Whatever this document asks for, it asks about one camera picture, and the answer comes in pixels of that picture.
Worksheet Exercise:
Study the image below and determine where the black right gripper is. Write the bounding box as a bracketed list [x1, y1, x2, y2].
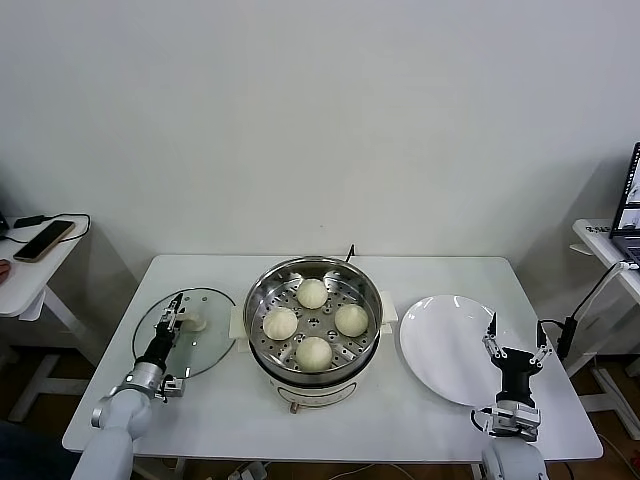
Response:
[481, 312, 554, 400]

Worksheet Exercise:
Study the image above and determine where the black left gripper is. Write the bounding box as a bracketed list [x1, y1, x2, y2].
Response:
[134, 292, 186, 369]

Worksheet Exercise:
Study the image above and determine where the glass lid with cream handle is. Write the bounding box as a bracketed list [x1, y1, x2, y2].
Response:
[131, 286, 237, 379]

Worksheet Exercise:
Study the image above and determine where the white steamed baozi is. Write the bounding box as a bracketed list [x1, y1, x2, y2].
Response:
[295, 336, 334, 372]
[262, 306, 299, 340]
[296, 277, 330, 310]
[333, 303, 370, 338]

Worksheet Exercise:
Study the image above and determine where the stainless steel steamer basket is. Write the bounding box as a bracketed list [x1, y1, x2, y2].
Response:
[243, 256, 384, 377]

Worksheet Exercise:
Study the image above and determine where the stainless steel steamer pot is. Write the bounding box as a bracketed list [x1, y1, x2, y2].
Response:
[228, 289, 399, 416]

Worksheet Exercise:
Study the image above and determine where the white round plate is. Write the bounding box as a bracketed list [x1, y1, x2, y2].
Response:
[398, 294, 527, 407]

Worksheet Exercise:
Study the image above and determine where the white laptop side table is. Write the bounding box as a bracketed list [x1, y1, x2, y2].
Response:
[569, 218, 640, 436]

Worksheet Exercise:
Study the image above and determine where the white power strip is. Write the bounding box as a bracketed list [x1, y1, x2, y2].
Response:
[227, 460, 269, 480]

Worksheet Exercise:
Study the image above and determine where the open grey laptop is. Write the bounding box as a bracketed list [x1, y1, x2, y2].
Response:
[608, 142, 640, 274]

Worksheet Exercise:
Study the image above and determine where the dark blue trouser leg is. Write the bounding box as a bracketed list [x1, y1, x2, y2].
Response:
[0, 419, 84, 480]

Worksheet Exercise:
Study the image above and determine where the black power adapter with cable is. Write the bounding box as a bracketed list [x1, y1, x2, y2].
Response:
[538, 262, 624, 361]

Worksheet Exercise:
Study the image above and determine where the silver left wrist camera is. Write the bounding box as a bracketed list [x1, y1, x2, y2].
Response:
[158, 375, 187, 401]

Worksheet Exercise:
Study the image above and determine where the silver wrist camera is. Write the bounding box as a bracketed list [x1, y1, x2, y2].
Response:
[469, 402, 544, 444]
[158, 375, 187, 401]

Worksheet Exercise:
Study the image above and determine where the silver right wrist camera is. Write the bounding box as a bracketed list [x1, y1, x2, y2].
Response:
[469, 402, 544, 444]

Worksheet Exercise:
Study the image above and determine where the thin black charging cable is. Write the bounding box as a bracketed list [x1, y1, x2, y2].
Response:
[0, 213, 91, 247]

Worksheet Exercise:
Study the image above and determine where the smartphone with gold frame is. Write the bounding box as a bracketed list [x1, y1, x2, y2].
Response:
[12, 220, 76, 265]

